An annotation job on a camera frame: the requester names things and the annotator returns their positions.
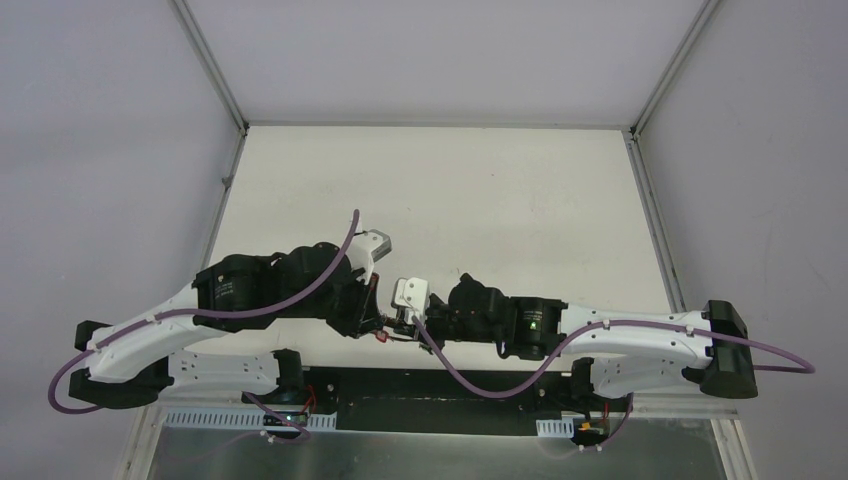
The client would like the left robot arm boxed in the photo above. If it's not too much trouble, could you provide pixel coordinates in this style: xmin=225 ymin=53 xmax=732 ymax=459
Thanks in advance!
xmin=68 ymin=231 xmax=391 ymax=410

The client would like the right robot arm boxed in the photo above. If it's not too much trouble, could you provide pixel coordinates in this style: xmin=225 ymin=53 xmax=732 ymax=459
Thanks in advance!
xmin=395 ymin=274 xmax=758 ymax=410

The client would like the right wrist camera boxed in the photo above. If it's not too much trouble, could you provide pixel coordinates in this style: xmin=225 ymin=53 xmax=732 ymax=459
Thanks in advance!
xmin=391 ymin=277 xmax=430 ymax=324

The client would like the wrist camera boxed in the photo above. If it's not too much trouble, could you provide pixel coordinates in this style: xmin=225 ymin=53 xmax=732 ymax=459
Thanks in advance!
xmin=346 ymin=229 xmax=392 ymax=283
xmin=391 ymin=277 xmax=430 ymax=324

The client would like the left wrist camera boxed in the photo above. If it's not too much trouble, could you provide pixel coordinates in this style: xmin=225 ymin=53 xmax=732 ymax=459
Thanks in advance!
xmin=346 ymin=229 xmax=392 ymax=283

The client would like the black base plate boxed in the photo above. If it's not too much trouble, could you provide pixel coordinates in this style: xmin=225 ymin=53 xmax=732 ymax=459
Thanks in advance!
xmin=268 ymin=367 xmax=629 ymax=437

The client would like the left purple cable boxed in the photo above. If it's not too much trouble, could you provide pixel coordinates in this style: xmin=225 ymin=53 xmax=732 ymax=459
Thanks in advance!
xmin=47 ymin=209 xmax=362 ymax=444

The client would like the purple cable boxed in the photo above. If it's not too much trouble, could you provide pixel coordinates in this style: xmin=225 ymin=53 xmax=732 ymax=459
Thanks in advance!
xmin=47 ymin=209 xmax=362 ymax=444
xmin=410 ymin=314 xmax=817 ymax=458

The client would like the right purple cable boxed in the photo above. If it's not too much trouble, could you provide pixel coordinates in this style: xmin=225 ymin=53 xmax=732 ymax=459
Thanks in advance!
xmin=410 ymin=314 xmax=817 ymax=458

